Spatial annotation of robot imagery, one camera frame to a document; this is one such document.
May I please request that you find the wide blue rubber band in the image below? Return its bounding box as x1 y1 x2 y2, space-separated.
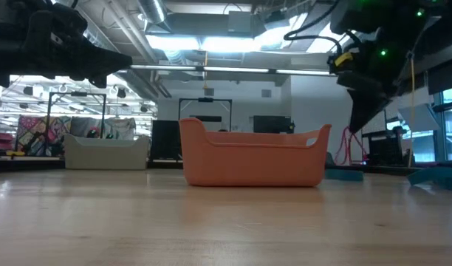
406 165 452 192

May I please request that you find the silver ventilation duct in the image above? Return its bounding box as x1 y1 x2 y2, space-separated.
137 0 168 25

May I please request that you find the red object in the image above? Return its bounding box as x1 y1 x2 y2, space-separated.
0 132 15 151

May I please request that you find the orange plastic basket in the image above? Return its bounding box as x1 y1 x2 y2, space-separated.
178 117 333 188

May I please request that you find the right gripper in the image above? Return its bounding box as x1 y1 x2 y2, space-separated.
331 0 445 133

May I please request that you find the black cart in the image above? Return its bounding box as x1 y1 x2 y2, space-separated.
366 125 405 168

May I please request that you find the grey ceiling unit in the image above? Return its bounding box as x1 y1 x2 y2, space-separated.
227 10 253 35

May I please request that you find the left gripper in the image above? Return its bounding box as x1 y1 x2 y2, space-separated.
33 3 133 79

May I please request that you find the grey hanging cloth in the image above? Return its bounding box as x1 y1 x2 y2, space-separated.
69 117 105 140

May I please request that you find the pale hanging cloth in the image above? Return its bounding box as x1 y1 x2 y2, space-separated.
103 117 137 140

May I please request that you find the grey plastic basket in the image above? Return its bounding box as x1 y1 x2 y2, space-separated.
63 133 151 171

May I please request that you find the black monitor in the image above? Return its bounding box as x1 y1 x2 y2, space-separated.
253 115 293 134

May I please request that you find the thin red rubber band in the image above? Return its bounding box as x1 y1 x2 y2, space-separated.
333 126 368 166

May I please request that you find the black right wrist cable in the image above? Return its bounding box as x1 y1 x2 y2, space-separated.
284 0 343 56

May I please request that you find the white board panel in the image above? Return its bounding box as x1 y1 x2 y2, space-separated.
360 110 388 134

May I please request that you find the glass window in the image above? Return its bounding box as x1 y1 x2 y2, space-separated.
432 85 452 163

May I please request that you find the white angled panel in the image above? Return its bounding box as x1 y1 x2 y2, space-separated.
397 103 442 133

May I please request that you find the black gantry frame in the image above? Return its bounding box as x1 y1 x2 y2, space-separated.
44 91 107 156
178 97 233 132

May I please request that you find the bright ceiling light panel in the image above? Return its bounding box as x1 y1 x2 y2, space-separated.
144 35 264 52

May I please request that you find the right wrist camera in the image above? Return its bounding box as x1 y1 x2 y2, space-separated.
328 50 384 98

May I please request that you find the ceiling tube light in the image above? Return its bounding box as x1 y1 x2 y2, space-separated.
202 66 270 74
130 64 197 72
275 68 337 77

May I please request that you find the colourful patterned cloth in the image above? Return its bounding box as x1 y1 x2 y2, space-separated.
15 115 72 156

